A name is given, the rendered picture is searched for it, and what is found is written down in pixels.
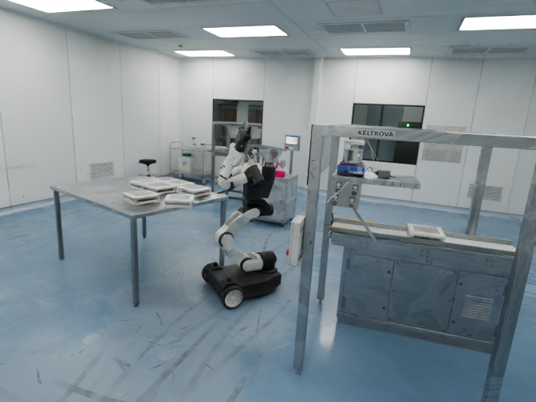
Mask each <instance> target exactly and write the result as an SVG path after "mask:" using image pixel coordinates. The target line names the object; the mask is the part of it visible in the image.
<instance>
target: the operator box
mask: <svg viewBox="0 0 536 402"><path fill-rule="evenodd" d="M304 229H305V216H304V215H297V216H296V217H295V218H294V219H293V221H292V222H291V225H290V246H289V257H288V265H291V266H297V265H298V263H299V261H300V260H301V258H302V249H303V239H304Z"/></svg>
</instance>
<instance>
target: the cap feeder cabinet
mask: <svg viewBox="0 0 536 402"><path fill-rule="evenodd" d="M297 187H298V174H293V173H292V175H289V173H286V176H285V177H283V178H278V177H275V180H274V184H273V187H272V189H271V192H270V195H269V197H268V198H261V199H264V200H265V201H267V203H271V204H272V205H273V207H274V213H273V214H272V215H267V216H260V217H257V218H256V219H259V220H264V221H269V222H274V223H281V224H284V223H286V222H287V221H288V220H292V217H294V215H295V209H296V198H297ZM281 227H284V226H283V225H281Z"/></svg>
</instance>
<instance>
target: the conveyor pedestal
mask: <svg viewBox="0 0 536 402"><path fill-rule="evenodd" d="M425 262H426V258H417V257H412V256H406V255H401V254H390V253H385V252H380V251H374V250H364V249H358V248H357V253H350V247H347V246H344V252H343V259H342V267H341V280H340V288H339V295H338V303H337V317H338V322H340V323H343V324H347V325H355V326H359V327H363V328H366V329H374V330H378V331H382V332H386V333H393V334H397V335H401V336H406V337H412V338H416V339H420V340H425V341H431V342H435V343H440V344H444V345H451V346H455V347H459V348H463V349H470V350H474V351H478V352H482V353H489V354H492V350H493V347H494V343H495V337H496V333H497V329H498V326H499V319H500V316H501V312H502V308H503V302H504V298H505V294H506V288H507V284H508V281H509V277H510V273H509V277H507V276H501V273H502V270H497V269H491V268H486V267H481V266H470V265H465V264H459V263H453V262H444V261H438V260H433V263H432V265H428V264H425Z"/></svg>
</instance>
